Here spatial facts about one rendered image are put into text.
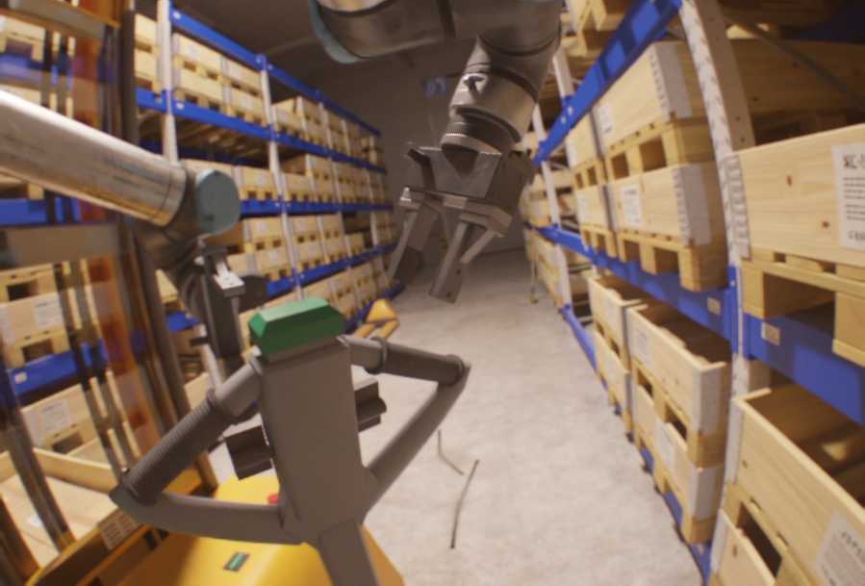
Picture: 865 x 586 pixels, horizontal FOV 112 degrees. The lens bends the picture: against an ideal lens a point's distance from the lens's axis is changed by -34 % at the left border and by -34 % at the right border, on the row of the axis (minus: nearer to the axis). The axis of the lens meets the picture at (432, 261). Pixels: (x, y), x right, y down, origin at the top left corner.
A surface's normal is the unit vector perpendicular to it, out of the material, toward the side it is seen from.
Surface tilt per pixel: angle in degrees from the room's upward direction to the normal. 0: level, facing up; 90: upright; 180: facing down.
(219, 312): 106
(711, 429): 90
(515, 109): 100
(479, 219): 62
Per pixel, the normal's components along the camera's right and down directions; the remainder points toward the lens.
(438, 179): -0.67, -0.30
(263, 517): 0.76, -0.17
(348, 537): 0.61, -0.04
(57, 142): 0.90, -0.04
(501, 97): 0.10, 0.00
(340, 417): 0.64, 0.23
